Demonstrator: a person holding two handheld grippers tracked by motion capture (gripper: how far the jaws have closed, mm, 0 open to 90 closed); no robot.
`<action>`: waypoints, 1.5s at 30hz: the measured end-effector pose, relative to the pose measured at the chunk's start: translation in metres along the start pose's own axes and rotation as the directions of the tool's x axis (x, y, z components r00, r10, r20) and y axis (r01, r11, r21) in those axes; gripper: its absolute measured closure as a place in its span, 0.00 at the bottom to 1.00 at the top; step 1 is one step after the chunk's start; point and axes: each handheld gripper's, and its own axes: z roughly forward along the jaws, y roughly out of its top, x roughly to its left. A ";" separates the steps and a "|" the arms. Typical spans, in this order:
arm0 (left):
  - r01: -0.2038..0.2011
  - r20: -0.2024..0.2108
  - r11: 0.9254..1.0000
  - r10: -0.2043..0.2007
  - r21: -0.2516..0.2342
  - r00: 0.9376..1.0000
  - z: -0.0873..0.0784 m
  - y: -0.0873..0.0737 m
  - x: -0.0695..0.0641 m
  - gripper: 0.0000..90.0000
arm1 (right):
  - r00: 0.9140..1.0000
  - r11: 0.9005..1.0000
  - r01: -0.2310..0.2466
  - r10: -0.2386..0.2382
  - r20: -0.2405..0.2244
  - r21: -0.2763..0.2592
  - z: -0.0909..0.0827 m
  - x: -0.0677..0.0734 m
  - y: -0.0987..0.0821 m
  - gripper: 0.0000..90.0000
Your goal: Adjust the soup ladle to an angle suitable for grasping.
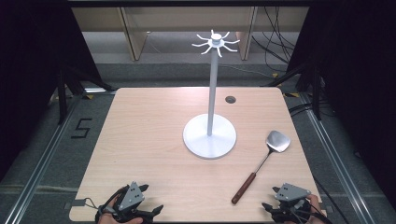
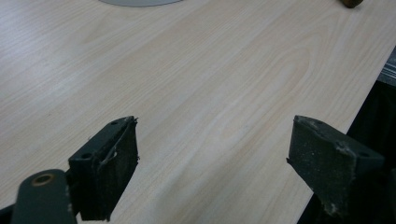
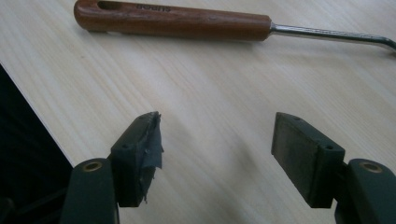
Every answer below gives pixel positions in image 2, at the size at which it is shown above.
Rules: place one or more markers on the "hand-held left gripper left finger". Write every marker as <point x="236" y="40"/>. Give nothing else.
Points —
<point x="102" y="168"/>

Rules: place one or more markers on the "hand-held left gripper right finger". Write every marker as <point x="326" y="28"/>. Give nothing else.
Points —
<point x="327" y="161"/>

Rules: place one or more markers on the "brown round object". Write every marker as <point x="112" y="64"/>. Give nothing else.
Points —
<point x="351" y="2"/>

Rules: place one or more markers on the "grey round plate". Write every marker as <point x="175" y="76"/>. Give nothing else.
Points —
<point x="140" y="2"/>

